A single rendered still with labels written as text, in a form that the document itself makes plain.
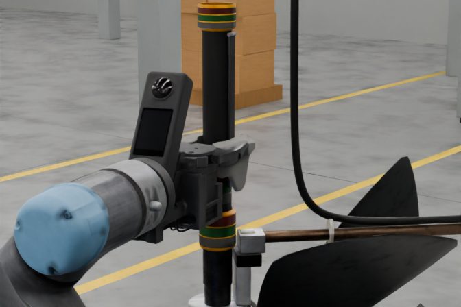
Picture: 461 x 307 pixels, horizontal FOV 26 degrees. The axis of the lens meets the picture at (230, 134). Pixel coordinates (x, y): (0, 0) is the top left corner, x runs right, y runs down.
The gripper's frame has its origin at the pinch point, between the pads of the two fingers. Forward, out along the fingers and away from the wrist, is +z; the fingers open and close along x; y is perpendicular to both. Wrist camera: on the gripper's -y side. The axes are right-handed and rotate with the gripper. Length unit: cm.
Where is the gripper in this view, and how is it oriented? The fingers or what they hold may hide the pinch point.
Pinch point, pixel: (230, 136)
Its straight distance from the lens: 117.2
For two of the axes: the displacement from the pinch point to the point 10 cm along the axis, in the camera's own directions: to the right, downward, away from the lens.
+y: 0.0, 9.8, 2.2
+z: 4.6, -1.9, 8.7
